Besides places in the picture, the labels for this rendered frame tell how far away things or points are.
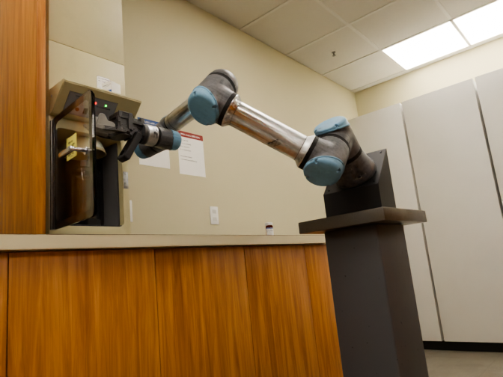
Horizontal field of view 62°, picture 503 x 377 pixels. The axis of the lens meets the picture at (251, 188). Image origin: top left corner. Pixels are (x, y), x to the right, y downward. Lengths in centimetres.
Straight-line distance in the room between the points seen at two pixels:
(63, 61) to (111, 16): 35
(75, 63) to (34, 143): 43
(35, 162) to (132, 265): 46
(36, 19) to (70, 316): 101
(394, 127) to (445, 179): 67
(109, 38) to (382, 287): 146
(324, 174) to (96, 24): 117
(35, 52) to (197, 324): 109
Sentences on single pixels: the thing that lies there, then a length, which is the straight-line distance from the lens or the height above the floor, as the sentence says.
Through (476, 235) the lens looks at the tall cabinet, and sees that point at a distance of 384.
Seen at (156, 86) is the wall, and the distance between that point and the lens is 263.
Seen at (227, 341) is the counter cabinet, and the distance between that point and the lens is 167.
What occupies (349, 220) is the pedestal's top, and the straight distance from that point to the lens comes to 136.
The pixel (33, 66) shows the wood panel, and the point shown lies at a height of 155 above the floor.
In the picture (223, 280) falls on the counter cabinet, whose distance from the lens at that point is 166.
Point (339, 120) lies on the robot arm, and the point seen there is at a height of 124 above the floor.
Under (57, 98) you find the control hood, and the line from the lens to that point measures 166.
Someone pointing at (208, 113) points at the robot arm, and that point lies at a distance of 132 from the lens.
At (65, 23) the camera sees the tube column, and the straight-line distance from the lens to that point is 190.
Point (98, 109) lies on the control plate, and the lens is 172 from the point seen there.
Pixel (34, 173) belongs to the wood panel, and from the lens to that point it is 152.
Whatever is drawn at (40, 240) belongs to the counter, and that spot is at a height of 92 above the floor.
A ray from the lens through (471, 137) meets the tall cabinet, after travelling 392.
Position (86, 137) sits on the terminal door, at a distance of 139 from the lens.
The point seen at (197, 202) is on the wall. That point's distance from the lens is 258.
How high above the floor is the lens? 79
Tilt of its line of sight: 11 degrees up
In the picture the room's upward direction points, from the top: 6 degrees counter-clockwise
